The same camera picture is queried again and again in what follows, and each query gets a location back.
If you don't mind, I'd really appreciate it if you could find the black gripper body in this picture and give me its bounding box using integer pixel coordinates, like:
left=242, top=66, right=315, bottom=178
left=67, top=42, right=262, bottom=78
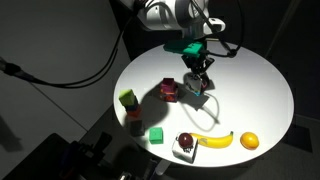
left=181, top=52, right=215, bottom=76

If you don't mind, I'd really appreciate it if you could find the black white patterned soft block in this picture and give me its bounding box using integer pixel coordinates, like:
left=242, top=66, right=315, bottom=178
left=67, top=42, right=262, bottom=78
left=184, top=72, right=208, bottom=97

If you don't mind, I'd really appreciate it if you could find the magenta multicoloured soft block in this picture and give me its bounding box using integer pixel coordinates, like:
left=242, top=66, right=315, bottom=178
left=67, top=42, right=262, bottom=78
left=158, top=77, right=180, bottom=103

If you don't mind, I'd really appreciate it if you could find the yellow toy banana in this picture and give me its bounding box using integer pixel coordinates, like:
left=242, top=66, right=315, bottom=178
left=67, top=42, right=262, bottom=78
left=189, top=130, right=235, bottom=150

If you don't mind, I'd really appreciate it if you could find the dark red toy plum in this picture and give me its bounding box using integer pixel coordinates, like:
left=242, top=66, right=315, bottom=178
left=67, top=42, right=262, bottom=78
left=177, top=132, right=195, bottom=149

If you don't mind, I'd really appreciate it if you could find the lime green toy block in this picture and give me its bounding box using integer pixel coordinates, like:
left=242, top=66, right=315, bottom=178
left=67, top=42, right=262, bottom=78
left=118, top=88, right=138, bottom=108

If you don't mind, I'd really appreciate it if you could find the toy orange fruit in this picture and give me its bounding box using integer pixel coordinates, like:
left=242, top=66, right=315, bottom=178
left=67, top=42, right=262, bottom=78
left=239, top=131, right=260, bottom=151

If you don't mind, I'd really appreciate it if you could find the white checkered soft block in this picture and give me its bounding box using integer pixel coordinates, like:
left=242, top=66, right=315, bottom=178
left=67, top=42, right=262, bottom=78
left=171, top=137, right=199, bottom=165

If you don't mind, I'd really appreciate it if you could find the grey toy block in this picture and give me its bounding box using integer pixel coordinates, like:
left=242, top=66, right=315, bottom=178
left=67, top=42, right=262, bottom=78
left=129, top=119, right=146, bottom=138

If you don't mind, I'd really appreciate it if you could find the white table leg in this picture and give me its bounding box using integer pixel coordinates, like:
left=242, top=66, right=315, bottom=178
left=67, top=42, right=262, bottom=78
left=154, top=159, right=170, bottom=177

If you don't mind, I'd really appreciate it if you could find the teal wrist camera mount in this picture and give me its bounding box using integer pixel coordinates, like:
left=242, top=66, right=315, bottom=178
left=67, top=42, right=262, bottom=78
left=162, top=39, right=205, bottom=59

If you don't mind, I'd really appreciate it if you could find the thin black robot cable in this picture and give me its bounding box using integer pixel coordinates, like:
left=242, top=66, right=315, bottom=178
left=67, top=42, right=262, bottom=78
left=188, top=0, right=245, bottom=59

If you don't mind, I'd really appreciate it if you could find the thick black cable bundle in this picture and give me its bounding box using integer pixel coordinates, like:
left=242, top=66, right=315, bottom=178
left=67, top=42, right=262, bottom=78
left=0, top=14, right=135, bottom=90

